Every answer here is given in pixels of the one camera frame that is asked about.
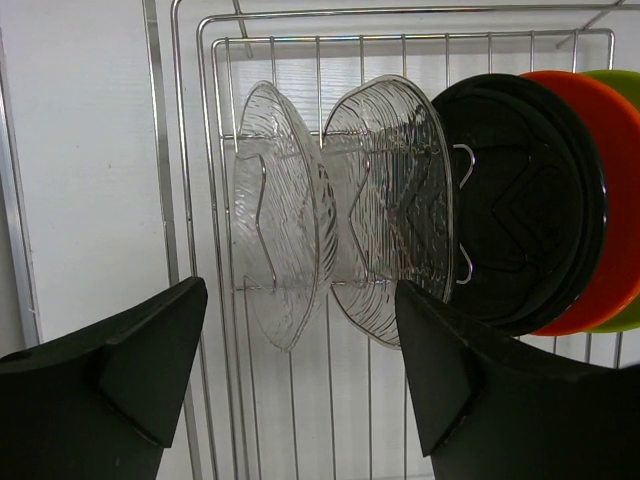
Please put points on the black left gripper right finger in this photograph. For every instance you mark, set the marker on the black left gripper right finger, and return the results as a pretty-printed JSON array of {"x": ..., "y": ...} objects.
[{"x": 488, "y": 406}]

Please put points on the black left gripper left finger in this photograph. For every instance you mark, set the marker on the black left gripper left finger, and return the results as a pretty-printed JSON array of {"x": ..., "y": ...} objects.
[{"x": 104, "y": 401}]

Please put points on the clear textured glass plate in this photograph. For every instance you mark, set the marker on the clear textured glass plate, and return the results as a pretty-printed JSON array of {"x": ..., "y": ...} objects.
[{"x": 284, "y": 217}]

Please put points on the black plastic plate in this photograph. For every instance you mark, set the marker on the black plastic plate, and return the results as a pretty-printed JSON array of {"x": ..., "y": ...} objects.
[{"x": 533, "y": 208}]

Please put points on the orange plastic plate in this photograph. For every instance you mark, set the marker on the orange plastic plate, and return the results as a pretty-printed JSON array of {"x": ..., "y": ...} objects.
[{"x": 614, "y": 126}]

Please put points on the lime green plastic plate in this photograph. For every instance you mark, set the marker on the lime green plastic plate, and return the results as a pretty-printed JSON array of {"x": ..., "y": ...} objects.
[{"x": 626, "y": 83}]

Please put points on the aluminium table edge rail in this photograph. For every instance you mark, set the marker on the aluminium table edge rail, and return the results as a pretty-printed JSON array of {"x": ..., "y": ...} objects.
[{"x": 15, "y": 213}]

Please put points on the chrome wire dish rack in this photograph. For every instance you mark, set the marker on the chrome wire dish rack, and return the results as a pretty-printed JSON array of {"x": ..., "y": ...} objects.
[{"x": 337, "y": 406}]

